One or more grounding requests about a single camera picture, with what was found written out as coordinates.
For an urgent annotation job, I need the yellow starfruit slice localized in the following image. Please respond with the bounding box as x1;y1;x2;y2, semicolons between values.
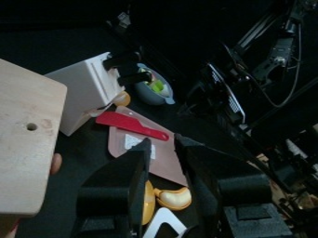
152;186;193;212

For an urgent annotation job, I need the person's hand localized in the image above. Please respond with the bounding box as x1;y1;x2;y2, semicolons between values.
0;152;62;238

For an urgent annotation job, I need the black knife handle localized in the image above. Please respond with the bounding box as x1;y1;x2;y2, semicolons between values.
116;71;153;87
101;51;143;72

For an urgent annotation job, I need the white label sticker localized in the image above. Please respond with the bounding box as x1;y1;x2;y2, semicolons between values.
123;133;156;160

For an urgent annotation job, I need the red toy knife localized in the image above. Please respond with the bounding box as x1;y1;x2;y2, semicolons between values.
95;111;171;142

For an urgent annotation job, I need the grey-blue bowl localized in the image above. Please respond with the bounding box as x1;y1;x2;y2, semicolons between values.
132;62;176;107

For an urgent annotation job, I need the black cable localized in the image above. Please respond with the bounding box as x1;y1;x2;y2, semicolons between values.
243;21;303;109

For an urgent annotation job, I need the pink cutting mat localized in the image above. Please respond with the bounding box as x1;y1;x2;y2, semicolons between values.
107;105;189;188

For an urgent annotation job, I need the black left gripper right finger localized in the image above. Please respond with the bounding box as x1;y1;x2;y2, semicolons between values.
172;133;295;238

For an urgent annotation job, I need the orange toy fruit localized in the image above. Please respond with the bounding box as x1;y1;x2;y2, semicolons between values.
112;90;132;108

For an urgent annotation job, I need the green toy food piece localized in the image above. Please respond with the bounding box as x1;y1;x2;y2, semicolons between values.
148;79;167;94

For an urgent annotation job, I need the white angular plastic piece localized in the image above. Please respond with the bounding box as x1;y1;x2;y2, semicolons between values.
141;206;188;238

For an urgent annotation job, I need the light wooden cutting board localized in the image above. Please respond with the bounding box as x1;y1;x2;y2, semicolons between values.
0;58;68;218

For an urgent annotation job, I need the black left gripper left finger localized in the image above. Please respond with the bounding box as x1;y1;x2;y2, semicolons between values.
71;138;152;238

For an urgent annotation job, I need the white knife block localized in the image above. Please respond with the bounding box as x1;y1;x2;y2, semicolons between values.
44;51;127;138

